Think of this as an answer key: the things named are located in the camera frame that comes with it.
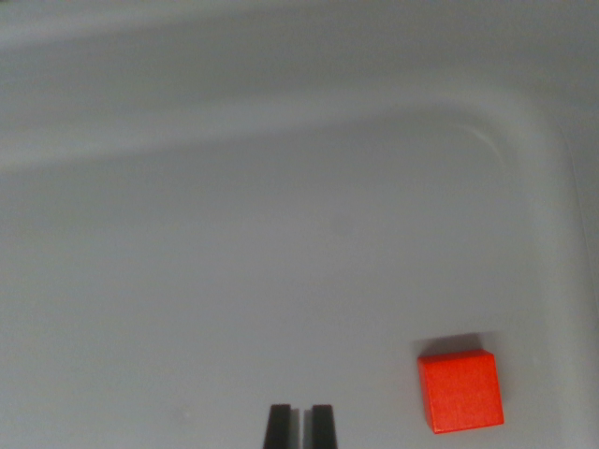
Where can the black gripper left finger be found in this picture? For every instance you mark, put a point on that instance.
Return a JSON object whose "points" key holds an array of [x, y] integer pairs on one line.
{"points": [[279, 428]]}

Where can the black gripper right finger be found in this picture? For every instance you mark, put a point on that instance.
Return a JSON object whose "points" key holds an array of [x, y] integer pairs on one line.
{"points": [[324, 428]]}

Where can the grey plastic bin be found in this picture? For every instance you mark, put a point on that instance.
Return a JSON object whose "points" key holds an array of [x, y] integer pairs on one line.
{"points": [[262, 224]]}

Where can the red block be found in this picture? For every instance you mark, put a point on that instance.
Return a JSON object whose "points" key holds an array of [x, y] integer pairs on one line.
{"points": [[463, 393]]}

